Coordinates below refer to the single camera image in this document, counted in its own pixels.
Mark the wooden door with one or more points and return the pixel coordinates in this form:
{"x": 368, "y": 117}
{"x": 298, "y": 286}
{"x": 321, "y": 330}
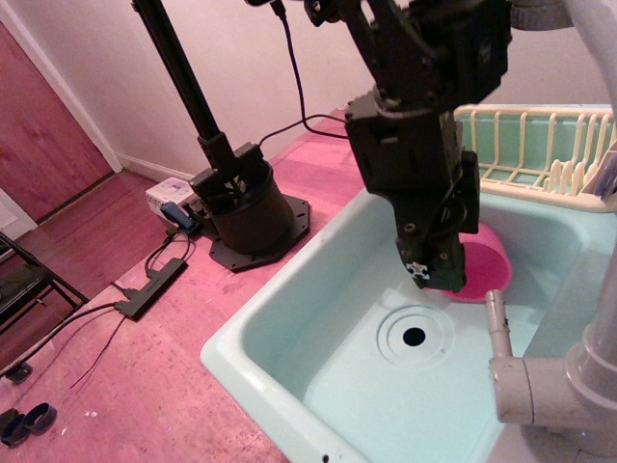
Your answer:
{"x": 47, "y": 159}

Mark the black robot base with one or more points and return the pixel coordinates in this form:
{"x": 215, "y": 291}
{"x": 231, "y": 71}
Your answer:
{"x": 250, "y": 221}

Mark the black usb hub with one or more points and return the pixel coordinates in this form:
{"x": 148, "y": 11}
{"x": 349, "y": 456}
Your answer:
{"x": 138, "y": 301}

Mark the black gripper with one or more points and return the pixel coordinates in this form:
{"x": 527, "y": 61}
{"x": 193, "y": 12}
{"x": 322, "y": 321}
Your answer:
{"x": 416, "y": 161}

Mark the cream dish drying rack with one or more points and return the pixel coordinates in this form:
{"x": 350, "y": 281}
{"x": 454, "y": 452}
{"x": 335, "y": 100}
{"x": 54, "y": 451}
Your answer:
{"x": 544, "y": 154}

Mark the grey toy faucet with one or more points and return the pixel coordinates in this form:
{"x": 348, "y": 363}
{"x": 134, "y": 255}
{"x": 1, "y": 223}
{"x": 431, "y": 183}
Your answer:
{"x": 573, "y": 394}

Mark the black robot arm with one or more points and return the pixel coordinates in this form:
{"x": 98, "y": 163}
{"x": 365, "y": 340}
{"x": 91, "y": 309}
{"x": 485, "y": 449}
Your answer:
{"x": 427, "y": 59}

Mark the mint green toy sink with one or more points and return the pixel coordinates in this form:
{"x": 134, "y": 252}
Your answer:
{"x": 342, "y": 358}

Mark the pink plastic cup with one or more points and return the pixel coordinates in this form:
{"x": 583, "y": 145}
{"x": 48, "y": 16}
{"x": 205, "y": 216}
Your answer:
{"x": 487, "y": 266}

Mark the blue adapter plug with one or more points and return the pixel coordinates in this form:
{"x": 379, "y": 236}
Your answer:
{"x": 173, "y": 213}

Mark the white cardboard box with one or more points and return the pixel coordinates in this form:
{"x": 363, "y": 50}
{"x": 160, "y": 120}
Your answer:
{"x": 173, "y": 190}

